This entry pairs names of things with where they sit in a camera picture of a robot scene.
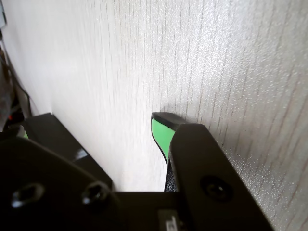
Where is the thin dark cable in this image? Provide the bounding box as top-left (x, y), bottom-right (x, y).
top-left (0, 38), bottom-right (33, 116)

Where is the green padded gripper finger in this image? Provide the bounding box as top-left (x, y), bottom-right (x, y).
top-left (151, 112), bottom-right (275, 231)

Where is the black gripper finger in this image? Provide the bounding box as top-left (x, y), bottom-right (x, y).
top-left (0, 112), bottom-right (126, 231)

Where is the dark equipment with red spot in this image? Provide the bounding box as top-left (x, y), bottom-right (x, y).
top-left (0, 60), bottom-right (28, 132)

